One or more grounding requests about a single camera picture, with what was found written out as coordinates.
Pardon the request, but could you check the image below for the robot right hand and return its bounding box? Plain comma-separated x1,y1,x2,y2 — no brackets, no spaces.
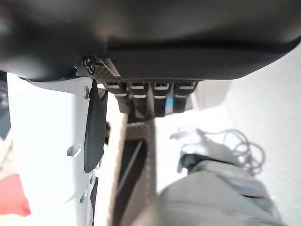
0,0,301,226

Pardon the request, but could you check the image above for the red cloth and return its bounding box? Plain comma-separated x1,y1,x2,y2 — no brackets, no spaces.
0,174,32,217

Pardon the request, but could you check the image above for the black robot right foot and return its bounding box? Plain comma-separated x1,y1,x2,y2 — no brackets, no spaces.
178,153,207,174

